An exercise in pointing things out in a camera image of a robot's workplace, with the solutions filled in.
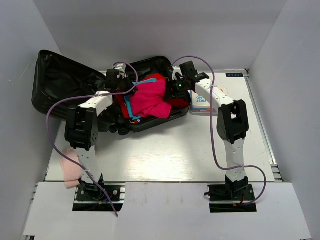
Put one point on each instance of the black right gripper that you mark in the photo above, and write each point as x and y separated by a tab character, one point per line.
170	84

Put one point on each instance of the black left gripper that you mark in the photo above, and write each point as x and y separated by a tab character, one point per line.
130	85

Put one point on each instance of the teal shirt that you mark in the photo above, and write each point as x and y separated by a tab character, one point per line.
139	104

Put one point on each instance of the magenta garment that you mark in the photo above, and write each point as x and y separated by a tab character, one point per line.
162	108

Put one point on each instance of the red polo shirt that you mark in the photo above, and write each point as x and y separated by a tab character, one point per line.
175	103

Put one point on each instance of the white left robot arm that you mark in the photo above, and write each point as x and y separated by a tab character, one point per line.
81	131

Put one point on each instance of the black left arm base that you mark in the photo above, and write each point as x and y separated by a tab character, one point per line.
91	200

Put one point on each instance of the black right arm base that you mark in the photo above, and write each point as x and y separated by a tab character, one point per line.
222	200

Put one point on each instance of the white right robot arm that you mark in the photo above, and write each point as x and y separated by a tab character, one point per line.
232	122

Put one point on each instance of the first aid tin box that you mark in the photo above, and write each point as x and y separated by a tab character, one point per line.
199	104

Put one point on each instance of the black hard-shell suitcase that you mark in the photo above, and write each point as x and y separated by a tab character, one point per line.
57	78

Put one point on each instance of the pink folded towel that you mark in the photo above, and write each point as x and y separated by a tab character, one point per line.
71	172

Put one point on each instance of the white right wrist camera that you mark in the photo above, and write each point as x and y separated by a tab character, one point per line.
175	70

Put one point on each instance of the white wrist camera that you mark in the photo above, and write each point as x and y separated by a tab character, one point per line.
121	67
175	70

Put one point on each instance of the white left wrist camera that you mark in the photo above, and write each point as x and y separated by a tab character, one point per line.
121	67

